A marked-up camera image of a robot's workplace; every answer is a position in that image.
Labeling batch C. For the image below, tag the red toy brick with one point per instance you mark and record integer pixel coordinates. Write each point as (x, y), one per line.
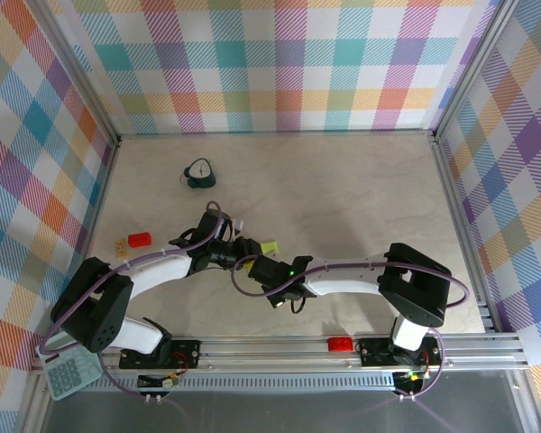
(140, 239)

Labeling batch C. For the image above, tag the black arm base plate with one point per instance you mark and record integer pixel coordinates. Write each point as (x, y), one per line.
(185, 354)
(374, 354)

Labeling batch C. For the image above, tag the small tan wooden block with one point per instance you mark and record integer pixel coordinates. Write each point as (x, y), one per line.
(121, 247)

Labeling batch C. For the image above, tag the grey metal base sheet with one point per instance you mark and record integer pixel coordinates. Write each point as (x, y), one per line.
(297, 412)

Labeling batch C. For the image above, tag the red block on rail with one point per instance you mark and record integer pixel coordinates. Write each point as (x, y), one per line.
(340, 344)

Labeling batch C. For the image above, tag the long aluminium frame rail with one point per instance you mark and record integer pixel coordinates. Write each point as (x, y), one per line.
(275, 356)

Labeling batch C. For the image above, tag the aluminium frame post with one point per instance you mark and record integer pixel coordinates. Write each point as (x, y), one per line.
(82, 67)
(470, 67)

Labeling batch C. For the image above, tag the small controller board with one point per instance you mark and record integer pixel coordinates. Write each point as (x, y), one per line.
(412, 376)
(167, 382)

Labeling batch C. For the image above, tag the aluminium side rail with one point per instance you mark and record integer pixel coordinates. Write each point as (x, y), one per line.
(460, 225)
(94, 225)

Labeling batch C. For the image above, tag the light teal calculator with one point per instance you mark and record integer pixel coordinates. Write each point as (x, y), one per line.
(72, 374)

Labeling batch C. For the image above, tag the lime green paper sheet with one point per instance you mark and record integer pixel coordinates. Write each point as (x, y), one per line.
(270, 246)

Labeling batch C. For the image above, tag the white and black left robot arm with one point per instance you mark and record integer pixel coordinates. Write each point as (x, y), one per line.
(99, 311)

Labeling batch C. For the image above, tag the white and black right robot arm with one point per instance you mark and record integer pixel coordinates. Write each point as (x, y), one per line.
(415, 284)

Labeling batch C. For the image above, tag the thin aluminium rail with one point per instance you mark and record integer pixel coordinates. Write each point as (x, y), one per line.
(275, 133)

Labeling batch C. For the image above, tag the teal alarm clock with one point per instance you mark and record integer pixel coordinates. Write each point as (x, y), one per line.
(203, 178)

